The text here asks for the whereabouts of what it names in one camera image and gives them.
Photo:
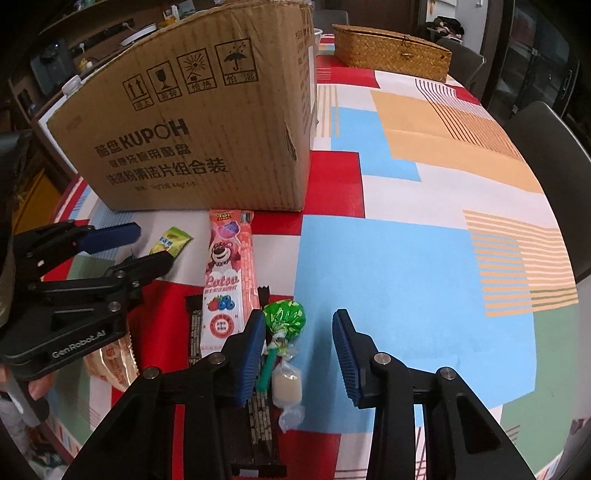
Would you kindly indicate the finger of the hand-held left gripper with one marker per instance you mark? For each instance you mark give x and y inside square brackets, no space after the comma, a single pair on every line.
[147,266]
[115,235]

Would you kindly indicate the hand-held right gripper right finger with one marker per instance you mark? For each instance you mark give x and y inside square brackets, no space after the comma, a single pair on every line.
[345,360]

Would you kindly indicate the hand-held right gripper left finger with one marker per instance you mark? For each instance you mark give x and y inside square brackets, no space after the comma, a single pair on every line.
[250,357]

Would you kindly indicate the yellow green candy packet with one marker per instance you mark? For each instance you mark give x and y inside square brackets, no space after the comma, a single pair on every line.
[171,240]

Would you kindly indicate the green lollipop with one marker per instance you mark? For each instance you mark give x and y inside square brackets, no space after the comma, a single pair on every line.
[284,318]

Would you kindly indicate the brown cardboard box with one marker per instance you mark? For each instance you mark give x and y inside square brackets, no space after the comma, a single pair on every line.
[184,115]

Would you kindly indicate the person's left hand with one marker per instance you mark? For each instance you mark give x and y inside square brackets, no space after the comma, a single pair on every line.
[40,385]

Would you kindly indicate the white candy in clear wrapper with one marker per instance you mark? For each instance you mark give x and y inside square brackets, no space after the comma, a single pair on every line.
[287,385]

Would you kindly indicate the orange bread packet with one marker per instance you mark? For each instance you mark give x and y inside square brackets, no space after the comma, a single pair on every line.
[111,364]

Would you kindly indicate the dark brown chocolate bar packet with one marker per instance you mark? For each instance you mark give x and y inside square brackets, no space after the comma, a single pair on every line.
[194,327]

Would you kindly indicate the pink bear print snack packet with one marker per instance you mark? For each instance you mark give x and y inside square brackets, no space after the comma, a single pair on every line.
[228,258]

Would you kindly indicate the colourful block pattern tablecloth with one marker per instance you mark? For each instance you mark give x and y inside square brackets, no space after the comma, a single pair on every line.
[415,277]

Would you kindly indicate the white plastic bottle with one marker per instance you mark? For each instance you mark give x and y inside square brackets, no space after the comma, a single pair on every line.
[72,85]

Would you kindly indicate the black kitchen appliance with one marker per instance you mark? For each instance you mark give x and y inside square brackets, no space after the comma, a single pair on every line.
[51,64]

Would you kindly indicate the white round dish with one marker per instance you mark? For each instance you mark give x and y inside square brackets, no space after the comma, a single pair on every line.
[135,36]

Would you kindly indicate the grey chair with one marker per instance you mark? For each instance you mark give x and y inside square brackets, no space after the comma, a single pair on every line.
[549,147]
[334,21]
[466,60]

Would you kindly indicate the woven straw basket box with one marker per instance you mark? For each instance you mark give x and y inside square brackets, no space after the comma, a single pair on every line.
[392,53]

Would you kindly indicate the dark cloth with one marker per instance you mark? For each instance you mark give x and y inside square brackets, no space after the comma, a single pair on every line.
[444,26]

